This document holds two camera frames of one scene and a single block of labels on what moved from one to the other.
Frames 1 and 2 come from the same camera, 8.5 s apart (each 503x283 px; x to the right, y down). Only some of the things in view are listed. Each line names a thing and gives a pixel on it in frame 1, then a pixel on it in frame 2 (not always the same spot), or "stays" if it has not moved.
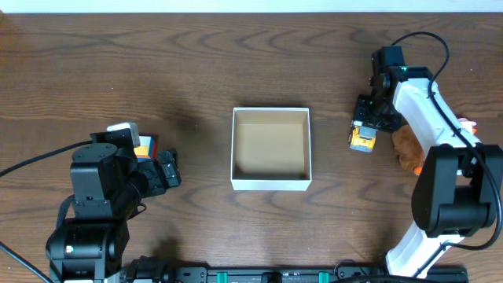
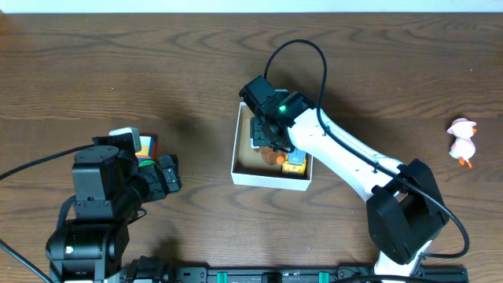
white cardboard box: x=271 y=148 stays
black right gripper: x=361 y=115 → x=259 y=134
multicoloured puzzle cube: x=147 y=152 stays
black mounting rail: x=269 y=274 stays
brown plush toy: x=409 y=152 → x=271 y=156
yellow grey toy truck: x=361 y=138 → x=298 y=165
